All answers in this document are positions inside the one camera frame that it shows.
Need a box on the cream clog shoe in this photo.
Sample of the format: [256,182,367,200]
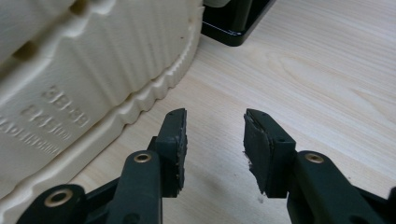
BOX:
[0,0,205,224]

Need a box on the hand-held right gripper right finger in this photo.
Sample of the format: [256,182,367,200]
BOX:
[243,108,297,199]

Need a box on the red-topped black shoe rack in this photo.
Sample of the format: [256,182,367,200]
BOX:
[201,0,276,48]

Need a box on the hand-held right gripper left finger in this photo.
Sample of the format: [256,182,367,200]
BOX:
[148,107,189,199]

